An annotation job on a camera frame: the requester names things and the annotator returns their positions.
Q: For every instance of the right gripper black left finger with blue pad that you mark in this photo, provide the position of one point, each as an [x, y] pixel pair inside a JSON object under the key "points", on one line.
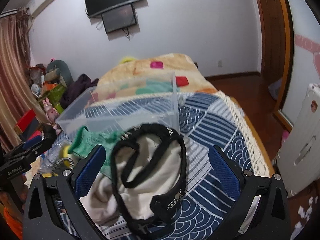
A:
{"points": [[41, 219]]}

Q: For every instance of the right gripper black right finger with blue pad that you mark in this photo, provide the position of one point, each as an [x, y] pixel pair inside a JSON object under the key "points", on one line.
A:
{"points": [[261, 207]]}

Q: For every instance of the yellow round plush toy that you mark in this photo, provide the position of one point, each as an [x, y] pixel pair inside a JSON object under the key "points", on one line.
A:
{"points": [[66, 159]]}

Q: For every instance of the green knitted doll sweater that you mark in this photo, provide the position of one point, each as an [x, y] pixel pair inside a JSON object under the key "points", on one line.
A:
{"points": [[85, 141]]}

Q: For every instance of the clear plastic storage bin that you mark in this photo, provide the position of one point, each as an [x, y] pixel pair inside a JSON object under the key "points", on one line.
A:
{"points": [[119, 105]]}

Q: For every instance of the red box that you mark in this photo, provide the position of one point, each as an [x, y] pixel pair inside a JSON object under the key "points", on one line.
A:
{"points": [[24, 121]]}

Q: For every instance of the pink bunny plush toy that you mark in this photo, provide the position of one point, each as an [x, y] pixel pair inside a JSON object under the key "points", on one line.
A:
{"points": [[51, 114]]}

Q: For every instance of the striped brown curtain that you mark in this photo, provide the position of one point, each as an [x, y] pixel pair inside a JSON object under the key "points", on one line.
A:
{"points": [[16, 96]]}

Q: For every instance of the white folded panel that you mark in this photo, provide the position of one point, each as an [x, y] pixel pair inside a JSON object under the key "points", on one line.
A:
{"points": [[298, 157]]}

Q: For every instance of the green cardboard box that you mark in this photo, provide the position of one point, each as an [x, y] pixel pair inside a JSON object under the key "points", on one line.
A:
{"points": [[54, 95]]}

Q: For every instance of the green dinosaur plush toy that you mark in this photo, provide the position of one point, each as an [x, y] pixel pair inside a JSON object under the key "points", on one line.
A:
{"points": [[58, 70]]}

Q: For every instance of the dark purple garment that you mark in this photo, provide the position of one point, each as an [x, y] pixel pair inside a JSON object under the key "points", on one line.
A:
{"points": [[76, 89]]}

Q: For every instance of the blue white patterned bedspread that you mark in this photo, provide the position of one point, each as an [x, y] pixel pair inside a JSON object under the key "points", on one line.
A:
{"points": [[205, 120]]}

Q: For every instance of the yellow green plush behind bed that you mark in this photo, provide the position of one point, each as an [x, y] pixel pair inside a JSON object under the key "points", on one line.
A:
{"points": [[127, 59]]}

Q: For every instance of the beige plush blanket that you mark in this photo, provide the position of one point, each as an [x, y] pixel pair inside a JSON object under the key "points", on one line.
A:
{"points": [[188, 77]]}

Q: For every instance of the brown wooden door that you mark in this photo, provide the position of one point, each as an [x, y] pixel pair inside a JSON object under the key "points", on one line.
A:
{"points": [[277, 50]]}

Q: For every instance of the white wall socket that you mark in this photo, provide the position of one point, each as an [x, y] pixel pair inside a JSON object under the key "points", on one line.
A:
{"points": [[219, 64]]}

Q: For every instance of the small black wall monitor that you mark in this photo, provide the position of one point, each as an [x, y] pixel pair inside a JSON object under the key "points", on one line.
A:
{"points": [[119, 18]]}

